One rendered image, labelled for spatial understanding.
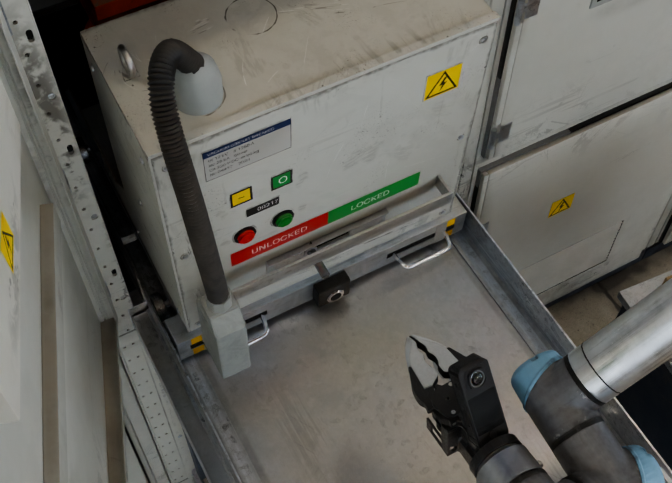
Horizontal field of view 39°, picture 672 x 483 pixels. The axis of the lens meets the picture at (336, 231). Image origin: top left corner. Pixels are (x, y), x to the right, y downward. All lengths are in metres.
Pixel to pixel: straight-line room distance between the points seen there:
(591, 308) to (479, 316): 1.06
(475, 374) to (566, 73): 0.73
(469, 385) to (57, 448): 0.48
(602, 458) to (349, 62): 0.57
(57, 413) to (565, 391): 0.60
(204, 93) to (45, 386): 0.38
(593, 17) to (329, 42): 0.59
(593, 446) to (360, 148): 0.49
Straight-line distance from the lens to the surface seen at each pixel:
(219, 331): 1.32
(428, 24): 1.26
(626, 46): 1.81
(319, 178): 1.33
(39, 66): 1.18
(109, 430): 1.53
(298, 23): 1.25
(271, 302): 1.54
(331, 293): 1.56
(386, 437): 1.51
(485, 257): 1.67
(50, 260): 1.21
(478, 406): 1.19
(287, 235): 1.41
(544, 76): 1.70
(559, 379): 1.22
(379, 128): 1.31
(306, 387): 1.54
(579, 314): 2.63
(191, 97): 1.13
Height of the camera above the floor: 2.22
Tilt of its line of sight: 55 degrees down
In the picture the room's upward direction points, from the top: straight up
